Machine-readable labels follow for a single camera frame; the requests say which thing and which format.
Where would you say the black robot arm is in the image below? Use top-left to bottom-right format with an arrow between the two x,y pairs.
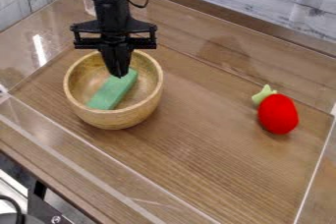
69,0 -> 157,78

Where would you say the black table frame leg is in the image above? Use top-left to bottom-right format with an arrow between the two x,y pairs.
28,181 -> 73,224

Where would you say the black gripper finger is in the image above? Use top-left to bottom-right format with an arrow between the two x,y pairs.
117,47 -> 130,78
100,48 -> 120,77

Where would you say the black cable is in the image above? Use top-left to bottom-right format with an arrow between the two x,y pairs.
0,194 -> 25,224

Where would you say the green rectangular block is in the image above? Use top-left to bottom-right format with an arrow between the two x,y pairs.
86,69 -> 137,110

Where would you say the clear acrylic tray wall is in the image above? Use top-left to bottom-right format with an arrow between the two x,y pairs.
0,85 -> 218,224

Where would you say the red plush strawberry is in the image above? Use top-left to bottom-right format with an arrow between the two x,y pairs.
252,84 -> 298,135

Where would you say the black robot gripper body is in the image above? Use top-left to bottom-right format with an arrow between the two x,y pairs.
69,0 -> 157,50

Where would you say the brown wooden bowl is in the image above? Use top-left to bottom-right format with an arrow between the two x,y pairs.
62,50 -> 164,130

